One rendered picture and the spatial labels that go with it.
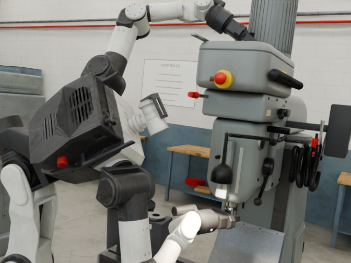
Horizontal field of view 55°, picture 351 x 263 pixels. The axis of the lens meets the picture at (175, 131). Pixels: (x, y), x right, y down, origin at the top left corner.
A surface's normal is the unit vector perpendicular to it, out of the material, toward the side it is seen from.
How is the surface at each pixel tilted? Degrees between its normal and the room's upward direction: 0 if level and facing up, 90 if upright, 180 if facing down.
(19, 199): 90
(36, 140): 74
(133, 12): 63
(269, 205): 90
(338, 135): 90
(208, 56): 90
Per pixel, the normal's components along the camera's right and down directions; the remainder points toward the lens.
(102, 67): -0.24, -0.40
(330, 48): -0.50, 0.04
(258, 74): 0.16, 0.11
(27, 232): -0.20, 0.07
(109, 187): -0.70, 0.00
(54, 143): -0.59, -0.27
